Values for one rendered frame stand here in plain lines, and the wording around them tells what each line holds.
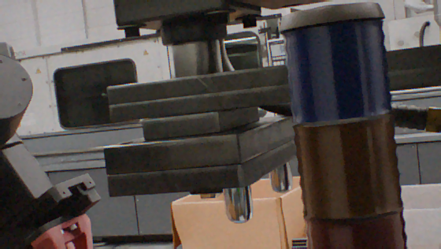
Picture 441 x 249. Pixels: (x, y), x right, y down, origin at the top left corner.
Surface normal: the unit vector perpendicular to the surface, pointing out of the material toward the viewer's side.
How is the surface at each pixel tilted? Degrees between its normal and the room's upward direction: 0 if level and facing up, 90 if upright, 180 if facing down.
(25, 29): 90
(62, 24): 90
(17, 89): 66
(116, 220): 90
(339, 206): 104
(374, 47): 76
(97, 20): 90
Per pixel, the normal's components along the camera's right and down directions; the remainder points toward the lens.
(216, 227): -0.40, 0.04
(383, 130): 0.55, -0.27
